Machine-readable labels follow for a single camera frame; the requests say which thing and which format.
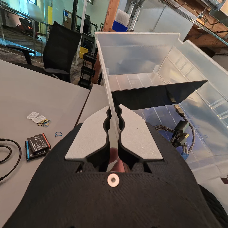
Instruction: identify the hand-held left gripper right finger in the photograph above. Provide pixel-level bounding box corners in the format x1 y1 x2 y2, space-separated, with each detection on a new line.
118 105 163 171

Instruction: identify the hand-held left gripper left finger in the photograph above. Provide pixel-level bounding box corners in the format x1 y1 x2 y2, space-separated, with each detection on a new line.
65 105 111 171

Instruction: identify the clear plastic bin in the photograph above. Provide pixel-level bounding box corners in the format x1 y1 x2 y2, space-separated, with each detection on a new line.
95 31 228 185

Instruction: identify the rubber band bundle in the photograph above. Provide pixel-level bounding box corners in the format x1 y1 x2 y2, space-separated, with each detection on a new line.
37 119 52 127

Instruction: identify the black bin divider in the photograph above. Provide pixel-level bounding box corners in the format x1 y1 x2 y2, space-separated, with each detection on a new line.
111 80 208 111

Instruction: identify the black metal rack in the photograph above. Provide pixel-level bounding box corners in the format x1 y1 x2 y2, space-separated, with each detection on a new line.
78 52 97 89

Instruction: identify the black office chair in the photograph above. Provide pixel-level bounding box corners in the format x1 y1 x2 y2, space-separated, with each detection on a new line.
5 21 82 83

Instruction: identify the black wrist rest pad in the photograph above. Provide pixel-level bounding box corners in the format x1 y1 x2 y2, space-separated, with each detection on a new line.
198 185 228 228

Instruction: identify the blue plastic bin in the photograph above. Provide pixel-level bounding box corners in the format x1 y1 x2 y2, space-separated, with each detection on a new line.
112 20 128 32

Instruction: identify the wooden column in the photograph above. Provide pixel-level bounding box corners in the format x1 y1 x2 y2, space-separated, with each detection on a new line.
103 0 120 32

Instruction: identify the glass railing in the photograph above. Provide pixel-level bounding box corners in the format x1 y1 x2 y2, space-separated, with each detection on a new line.
0 7 45 48

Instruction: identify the black camera battery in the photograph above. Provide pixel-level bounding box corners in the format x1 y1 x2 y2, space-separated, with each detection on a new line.
25 141 50 162
28 133 52 154

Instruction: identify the silver braided usb cable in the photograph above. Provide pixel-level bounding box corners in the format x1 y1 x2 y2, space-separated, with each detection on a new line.
153 123 197 155

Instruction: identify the black charger cable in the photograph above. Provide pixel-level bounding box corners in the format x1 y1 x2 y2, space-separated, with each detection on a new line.
0 138 22 180

